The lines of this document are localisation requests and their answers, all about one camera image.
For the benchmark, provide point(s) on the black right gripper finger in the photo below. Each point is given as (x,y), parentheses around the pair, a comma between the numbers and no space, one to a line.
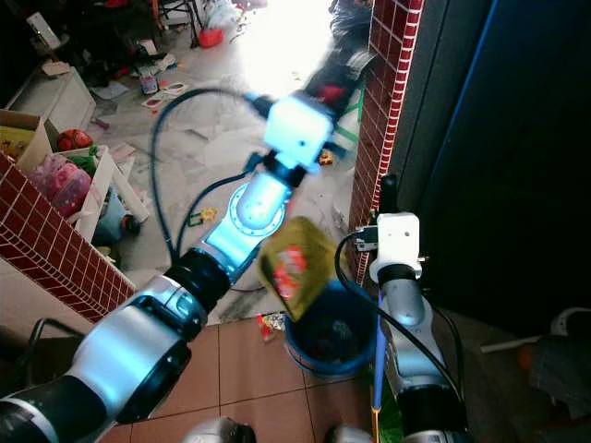
(388,190)

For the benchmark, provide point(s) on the yellow-green snack bag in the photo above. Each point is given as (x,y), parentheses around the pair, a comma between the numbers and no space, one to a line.
(297,268)

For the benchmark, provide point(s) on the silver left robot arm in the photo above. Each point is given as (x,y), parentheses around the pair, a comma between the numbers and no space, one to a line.
(138,351)

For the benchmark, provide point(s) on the green plastic stool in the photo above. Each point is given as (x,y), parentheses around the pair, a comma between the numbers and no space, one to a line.
(346,129)

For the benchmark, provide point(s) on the small yellow toy car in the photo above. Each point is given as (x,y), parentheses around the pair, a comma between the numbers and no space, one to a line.
(325,159)

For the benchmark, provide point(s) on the blue plastic bucket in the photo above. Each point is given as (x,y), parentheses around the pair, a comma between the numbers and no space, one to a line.
(332,346)

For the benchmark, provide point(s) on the crumpled silver wrapper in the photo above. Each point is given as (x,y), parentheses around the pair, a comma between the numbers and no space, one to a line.
(271,324)

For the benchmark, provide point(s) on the small red bucket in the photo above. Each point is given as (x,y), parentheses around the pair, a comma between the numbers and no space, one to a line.
(211,38)

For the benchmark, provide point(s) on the white picture book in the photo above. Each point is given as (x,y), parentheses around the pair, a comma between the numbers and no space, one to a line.
(171,93)

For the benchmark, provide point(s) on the green and yellow toy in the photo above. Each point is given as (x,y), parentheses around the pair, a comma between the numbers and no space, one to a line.
(201,218)

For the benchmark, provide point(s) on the brown cardboard box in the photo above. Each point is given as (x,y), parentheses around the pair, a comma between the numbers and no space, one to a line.
(26,134)

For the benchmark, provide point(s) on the silver right robot leg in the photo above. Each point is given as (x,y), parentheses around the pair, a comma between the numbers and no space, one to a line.
(343,435)

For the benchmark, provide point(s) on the silver robot leg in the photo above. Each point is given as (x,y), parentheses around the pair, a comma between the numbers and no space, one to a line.
(217,431)
(343,435)

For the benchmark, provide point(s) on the pink plastic bag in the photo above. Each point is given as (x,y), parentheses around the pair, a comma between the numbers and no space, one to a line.
(63,185)

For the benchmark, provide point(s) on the white storage box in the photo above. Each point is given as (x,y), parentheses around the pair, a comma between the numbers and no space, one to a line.
(60,92)

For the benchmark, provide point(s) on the silver left robot leg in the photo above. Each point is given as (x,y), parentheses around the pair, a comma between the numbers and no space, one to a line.
(217,431)

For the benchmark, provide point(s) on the white wooden rack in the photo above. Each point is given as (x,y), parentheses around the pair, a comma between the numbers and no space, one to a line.
(102,185)

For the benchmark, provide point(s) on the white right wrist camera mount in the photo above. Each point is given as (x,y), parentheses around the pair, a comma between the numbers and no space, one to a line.
(399,240)

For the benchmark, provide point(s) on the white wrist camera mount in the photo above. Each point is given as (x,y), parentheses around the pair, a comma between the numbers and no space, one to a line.
(399,240)
(297,129)

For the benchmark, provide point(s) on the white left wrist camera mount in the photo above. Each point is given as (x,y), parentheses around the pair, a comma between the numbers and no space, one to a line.
(297,129)

